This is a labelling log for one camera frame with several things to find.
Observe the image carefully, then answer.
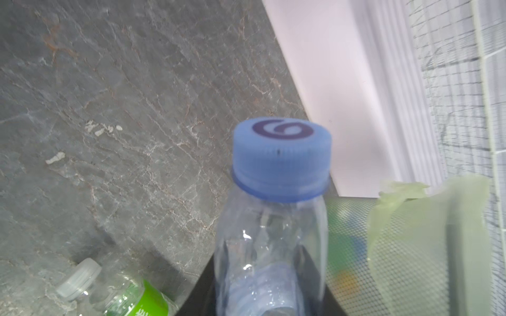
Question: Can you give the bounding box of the light green label bottle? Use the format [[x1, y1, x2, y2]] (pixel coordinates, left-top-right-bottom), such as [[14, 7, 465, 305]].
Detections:
[[56, 258, 178, 315]]

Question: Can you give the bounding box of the green-lined mesh waste bin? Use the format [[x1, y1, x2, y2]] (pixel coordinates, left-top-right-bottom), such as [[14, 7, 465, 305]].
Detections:
[[325, 175, 492, 315]]

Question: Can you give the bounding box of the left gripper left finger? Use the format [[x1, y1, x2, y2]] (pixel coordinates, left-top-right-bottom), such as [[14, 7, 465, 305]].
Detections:
[[176, 255, 217, 316]]

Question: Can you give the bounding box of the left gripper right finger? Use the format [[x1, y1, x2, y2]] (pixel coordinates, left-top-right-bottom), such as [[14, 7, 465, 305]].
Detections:
[[316, 285, 347, 316]]

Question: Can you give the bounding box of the long white wire basket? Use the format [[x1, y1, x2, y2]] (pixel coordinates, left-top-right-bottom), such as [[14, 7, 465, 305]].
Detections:
[[406, 1, 505, 238]]

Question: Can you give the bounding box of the crushed light blue label bottle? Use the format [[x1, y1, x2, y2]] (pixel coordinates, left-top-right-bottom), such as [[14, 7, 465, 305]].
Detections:
[[213, 117, 332, 315]]

